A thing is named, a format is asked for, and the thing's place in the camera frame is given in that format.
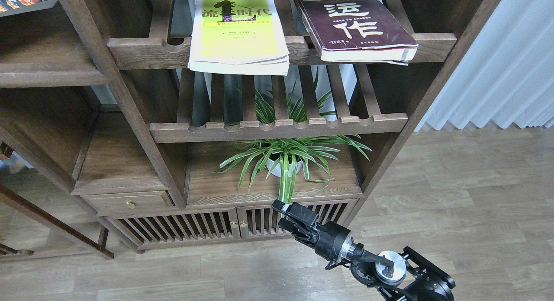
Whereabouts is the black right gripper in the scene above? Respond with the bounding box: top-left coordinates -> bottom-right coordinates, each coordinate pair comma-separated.
271,200 -> 352,264

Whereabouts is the dark maroon thick book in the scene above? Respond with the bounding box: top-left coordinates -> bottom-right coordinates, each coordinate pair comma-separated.
293,0 -> 418,65

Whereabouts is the white green illustrated book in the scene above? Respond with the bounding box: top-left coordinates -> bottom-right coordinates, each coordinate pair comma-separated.
0,0 -> 58,17

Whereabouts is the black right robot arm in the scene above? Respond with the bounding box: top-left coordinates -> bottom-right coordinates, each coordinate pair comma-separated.
272,200 -> 455,301

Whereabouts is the white plant pot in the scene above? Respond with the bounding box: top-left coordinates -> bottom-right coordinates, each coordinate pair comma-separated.
266,154 -> 303,177

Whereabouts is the green spider plant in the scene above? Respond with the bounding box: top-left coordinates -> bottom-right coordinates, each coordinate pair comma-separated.
215,67 -> 374,206

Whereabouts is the brass drawer knob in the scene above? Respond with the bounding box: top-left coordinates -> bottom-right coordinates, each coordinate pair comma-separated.
125,199 -> 136,209

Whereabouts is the yellow green paperback book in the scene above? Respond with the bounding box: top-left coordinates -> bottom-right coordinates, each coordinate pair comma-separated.
187,0 -> 290,76

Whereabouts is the dark wooden bookshelf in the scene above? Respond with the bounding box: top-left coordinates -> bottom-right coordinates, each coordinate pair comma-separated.
1,0 -> 501,253

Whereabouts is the white pleated curtain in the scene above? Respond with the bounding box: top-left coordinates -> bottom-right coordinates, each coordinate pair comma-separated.
415,0 -> 554,131

